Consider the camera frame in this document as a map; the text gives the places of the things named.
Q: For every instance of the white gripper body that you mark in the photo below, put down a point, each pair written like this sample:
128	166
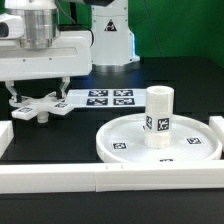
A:
69	55

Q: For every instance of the white cross-shaped table base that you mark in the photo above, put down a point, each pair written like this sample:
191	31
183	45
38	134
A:
40	108

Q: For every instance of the white round table top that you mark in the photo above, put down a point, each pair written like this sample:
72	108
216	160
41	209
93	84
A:
129	139

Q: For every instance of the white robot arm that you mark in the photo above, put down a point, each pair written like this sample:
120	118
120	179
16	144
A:
34	45

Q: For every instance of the white marker sheet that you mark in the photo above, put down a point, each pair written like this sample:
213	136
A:
106	98

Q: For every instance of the white left fence block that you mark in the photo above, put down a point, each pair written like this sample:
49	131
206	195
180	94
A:
6	135

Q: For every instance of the white front fence bar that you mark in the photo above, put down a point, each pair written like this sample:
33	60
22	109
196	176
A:
102	177

